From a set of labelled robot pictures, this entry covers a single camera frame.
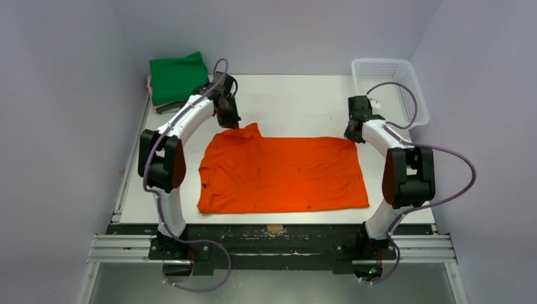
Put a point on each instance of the folded grey t-shirt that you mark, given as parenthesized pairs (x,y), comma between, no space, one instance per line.
(172,107)

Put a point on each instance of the orange t-shirt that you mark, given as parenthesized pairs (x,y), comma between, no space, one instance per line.
(243,171)

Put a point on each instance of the folded pink t-shirt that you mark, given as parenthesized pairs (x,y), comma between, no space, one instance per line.
(150,94)

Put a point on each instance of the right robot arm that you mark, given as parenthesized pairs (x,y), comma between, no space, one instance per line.
(408,179)

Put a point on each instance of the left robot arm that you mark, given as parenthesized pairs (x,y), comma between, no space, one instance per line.
(162,161)

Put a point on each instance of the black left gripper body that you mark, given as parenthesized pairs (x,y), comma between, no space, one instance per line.
(228,118)

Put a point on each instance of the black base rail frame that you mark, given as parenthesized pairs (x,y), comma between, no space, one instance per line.
(340,249)

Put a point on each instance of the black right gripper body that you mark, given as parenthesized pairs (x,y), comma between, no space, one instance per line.
(353,130)

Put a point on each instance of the folded green t-shirt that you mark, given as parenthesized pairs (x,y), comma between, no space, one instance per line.
(191,70)

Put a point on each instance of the white plastic basket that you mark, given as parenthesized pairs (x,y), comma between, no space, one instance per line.
(393,88)

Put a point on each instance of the brown tape piece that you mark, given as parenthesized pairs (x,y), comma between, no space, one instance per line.
(274,229)

